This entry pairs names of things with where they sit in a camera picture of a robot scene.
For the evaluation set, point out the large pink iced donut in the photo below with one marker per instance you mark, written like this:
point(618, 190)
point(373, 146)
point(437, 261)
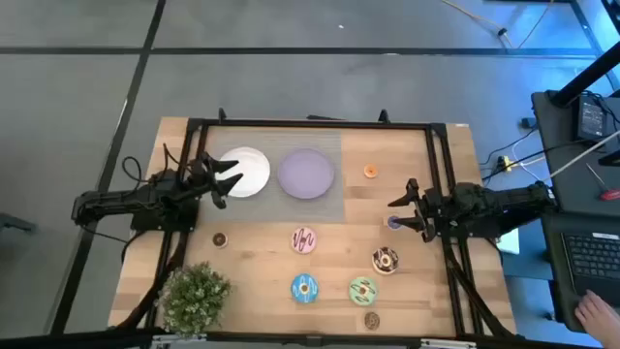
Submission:
point(303, 240)

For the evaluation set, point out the grey power supply box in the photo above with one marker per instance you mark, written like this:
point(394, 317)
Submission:
point(592, 118)

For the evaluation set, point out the grey woven table mat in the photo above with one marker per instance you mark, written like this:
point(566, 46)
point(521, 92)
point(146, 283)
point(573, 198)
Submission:
point(315, 213)

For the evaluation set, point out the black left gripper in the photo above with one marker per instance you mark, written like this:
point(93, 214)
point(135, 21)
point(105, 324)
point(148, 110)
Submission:
point(201, 177)

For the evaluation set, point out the purple round plate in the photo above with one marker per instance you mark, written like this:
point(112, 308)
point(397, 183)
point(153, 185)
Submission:
point(305, 173)

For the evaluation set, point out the grey chair base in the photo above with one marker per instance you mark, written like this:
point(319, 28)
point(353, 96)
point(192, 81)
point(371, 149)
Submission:
point(14, 223)

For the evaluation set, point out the black side desk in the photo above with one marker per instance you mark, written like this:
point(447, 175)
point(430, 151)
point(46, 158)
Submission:
point(571, 194)

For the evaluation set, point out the white box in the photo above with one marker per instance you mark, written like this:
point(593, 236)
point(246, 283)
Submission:
point(509, 242)

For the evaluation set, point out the small black adapter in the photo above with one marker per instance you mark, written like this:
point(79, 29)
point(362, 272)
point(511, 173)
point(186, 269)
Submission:
point(528, 122)

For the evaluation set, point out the black laptop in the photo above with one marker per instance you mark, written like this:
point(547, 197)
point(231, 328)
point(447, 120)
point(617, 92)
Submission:
point(596, 257)

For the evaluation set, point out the large green iced donut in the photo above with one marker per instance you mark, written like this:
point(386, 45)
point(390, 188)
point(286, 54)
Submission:
point(362, 291)

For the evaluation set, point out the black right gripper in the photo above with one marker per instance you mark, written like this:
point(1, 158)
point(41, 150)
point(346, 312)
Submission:
point(431, 213)

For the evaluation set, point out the large blue iced donut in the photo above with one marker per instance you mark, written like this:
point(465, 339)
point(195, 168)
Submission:
point(304, 288)

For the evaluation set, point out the small brown sprinkled donut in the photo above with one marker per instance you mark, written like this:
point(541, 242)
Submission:
point(372, 320)

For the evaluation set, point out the black slanted pole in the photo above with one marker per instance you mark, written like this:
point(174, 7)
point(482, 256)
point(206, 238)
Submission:
point(586, 75)

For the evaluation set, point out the bushy green artificial plant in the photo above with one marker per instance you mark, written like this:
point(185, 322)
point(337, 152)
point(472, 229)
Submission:
point(194, 298)

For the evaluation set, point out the person's hand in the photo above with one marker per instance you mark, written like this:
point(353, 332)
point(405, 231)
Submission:
point(598, 317)

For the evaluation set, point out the small chocolate cream donut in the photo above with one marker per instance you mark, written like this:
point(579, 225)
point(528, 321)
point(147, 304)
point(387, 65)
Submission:
point(220, 239)

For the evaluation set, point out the white round plate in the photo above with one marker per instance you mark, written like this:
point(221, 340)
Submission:
point(254, 169)

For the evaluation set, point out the black camera rig beam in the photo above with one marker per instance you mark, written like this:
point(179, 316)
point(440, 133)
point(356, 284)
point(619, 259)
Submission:
point(97, 340)

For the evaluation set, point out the small orange donut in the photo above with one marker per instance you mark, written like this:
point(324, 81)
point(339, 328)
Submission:
point(371, 170)

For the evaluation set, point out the small purple donut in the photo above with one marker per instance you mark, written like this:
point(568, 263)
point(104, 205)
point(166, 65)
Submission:
point(392, 224)

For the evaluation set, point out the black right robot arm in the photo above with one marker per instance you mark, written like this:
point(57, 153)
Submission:
point(499, 201)

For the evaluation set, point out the black aluminium table frame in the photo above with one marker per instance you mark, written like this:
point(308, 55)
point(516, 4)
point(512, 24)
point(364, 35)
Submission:
point(315, 124)

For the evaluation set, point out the large chocolate iced donut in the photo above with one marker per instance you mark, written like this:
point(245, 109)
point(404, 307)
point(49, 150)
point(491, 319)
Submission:
point(385, 260)

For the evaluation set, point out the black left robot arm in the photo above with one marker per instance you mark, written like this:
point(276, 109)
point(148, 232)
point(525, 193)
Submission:
point(121, 201)

